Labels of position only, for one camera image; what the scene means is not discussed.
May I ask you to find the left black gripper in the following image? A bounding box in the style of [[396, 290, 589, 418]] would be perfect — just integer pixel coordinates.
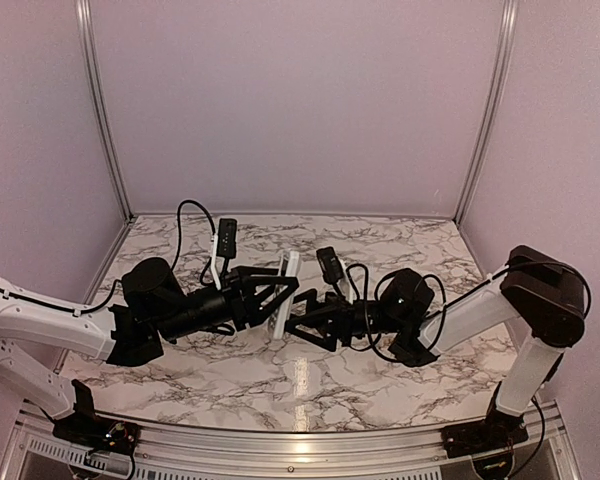
[[155, 266, 300, 343]]

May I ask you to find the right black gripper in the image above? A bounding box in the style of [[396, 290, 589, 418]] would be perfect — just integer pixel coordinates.
[[276, 288, 404, 352]]

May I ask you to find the white remote control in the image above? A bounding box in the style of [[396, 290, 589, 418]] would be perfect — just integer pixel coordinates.
[[268, 250, 301, 340]]

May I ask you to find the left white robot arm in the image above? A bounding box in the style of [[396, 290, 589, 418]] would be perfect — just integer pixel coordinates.
[[0, 257, 299, 445]]

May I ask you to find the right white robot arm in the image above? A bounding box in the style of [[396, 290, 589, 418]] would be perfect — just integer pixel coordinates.
[[274, 245, 592, 448]]

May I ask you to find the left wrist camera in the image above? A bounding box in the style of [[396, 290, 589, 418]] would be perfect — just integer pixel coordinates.
[[210, 218, 238, 290]]

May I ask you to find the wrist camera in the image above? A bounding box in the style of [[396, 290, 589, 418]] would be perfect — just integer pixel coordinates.
[[210, 218, 238, 290], [316, 246, 354, 303]]

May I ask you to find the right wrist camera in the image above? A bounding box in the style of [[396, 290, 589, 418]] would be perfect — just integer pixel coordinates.
[[316, 246, 354, 303]]

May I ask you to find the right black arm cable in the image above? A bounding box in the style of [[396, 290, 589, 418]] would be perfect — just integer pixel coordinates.
[[344, 262, 591, 366]]

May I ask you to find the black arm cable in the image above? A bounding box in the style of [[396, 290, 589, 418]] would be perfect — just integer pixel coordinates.
[[0, 200, 234, 344], [344, 262, 591, 366]]

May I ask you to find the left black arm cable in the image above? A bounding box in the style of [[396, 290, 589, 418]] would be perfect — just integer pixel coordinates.
[[0, 200, 234, 344]]

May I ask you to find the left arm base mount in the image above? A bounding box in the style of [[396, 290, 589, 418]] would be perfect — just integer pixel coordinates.
[[52, 380, 140, 456]]

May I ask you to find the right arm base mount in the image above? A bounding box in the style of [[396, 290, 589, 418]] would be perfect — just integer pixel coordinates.
[[441, 384, 529, 458]]

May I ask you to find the front aluminium rail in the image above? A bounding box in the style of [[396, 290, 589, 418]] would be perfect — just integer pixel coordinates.
[[9, 407, 581, 480]]

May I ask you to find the left aluminium frame post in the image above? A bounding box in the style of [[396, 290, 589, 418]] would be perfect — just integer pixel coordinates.
[[75, 0, 134, 223]]

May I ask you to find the aluminium frame post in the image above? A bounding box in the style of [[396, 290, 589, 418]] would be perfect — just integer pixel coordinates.
[[453, 0, 519, 229], [75, 0, 134, 223]]

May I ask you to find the right aluminium frame post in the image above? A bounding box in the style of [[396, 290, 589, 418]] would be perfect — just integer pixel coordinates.
[[453, 0, 519, 229]]

